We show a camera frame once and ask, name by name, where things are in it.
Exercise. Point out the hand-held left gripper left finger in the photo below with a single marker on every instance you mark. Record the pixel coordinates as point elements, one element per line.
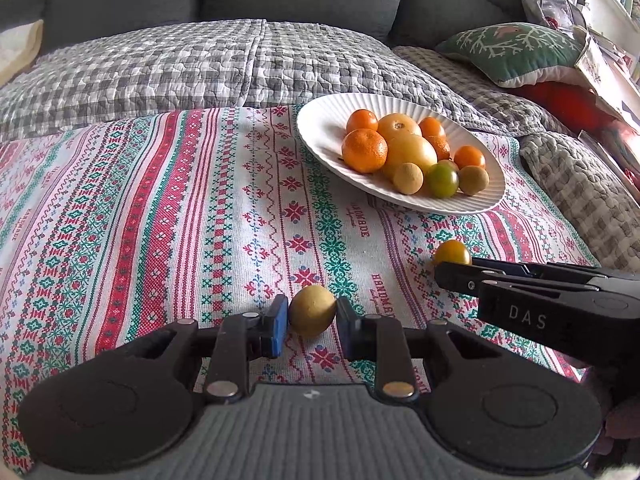
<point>277,330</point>

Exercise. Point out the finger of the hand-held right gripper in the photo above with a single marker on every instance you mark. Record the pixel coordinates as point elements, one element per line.
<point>550,270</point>
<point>457,280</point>

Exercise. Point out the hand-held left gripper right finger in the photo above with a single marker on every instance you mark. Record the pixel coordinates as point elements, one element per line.
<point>347,330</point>

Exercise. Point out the yellow-orange cherry tomato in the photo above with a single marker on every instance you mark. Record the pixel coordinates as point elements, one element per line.
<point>450,252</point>

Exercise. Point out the green tomato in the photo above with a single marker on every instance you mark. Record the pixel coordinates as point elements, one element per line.
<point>442,181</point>

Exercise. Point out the orange cherry tomato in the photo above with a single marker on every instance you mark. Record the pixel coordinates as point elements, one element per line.
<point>469,156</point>
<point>362,121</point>
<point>431,127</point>

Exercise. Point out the small mandarin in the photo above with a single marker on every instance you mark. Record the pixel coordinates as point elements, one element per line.
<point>442,147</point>

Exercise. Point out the pale yellow round fruit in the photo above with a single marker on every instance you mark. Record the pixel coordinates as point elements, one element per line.
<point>412,152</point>

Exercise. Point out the large mandarin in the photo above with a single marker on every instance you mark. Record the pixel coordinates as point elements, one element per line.
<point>364,150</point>

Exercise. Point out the large orange-yellow round fruit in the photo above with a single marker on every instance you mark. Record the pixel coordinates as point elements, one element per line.
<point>397,125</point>

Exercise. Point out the white ribbed plate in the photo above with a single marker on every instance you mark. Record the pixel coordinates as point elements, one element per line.
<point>320,130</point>

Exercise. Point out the person's right hand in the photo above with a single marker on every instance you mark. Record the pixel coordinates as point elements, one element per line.
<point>614,427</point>

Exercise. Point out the pile of magazines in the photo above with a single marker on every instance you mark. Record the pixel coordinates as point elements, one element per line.
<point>620,155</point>

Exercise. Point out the red green patterned tablecloth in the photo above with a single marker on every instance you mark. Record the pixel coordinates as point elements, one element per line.
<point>150,235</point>

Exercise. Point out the red cushion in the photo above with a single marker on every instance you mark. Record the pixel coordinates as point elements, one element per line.
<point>565,105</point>

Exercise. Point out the fine-check grey quilt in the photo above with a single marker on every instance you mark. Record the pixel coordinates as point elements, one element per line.
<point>465,85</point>

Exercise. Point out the printed paper sheet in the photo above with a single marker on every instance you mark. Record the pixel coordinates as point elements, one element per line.
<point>605,80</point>

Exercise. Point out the green pillow white branch print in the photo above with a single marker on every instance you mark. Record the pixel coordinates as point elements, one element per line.
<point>510,50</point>

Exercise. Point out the grey printed bag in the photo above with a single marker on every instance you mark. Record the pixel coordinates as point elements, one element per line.
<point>550,2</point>

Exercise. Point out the large grey checked quilt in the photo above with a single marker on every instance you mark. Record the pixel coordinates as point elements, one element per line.
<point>175,70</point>

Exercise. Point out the white fluffy blanket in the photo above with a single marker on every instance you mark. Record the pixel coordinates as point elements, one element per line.
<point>15,50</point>

